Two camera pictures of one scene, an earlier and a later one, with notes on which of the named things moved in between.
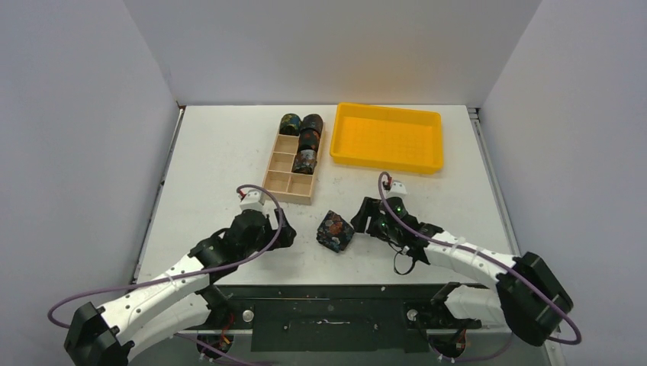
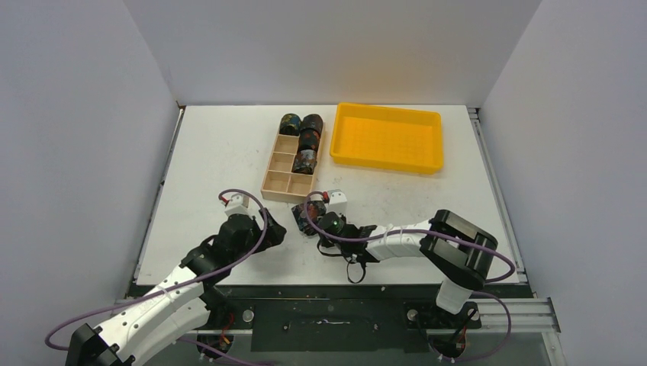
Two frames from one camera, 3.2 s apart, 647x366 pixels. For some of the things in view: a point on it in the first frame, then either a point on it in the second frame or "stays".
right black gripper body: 369,217 to 317,219
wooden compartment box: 280,180 stays
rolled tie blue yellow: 290,124 stays
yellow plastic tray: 387,136 stays
